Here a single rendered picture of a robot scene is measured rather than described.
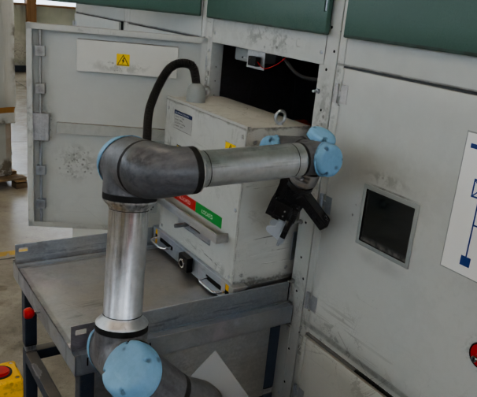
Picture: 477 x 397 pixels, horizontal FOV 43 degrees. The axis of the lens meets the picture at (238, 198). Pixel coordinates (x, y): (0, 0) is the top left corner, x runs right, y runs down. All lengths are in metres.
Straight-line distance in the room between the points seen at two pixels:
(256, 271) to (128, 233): 0.64
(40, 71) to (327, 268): 1.22
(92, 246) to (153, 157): 1.02
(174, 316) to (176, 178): 0.63
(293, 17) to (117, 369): 1.05
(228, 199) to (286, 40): 0.49
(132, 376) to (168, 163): 0.42
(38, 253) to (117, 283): 0.81
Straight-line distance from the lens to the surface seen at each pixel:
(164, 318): 1.70
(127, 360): 1.28
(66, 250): 2.13
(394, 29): 1.50
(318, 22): 1.70
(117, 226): 1.30
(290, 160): 1.31
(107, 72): 2.24
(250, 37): 1.99
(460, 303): 1.43
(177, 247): 2.06
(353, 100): 1.59
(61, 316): 1.78
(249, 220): 1.75
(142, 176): 1.17
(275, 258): 1.87
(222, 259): 1.84
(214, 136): 1.81
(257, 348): 1.93
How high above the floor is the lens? 1.71
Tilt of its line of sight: 18 degrees down
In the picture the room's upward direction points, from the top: 6 degrees clockwise
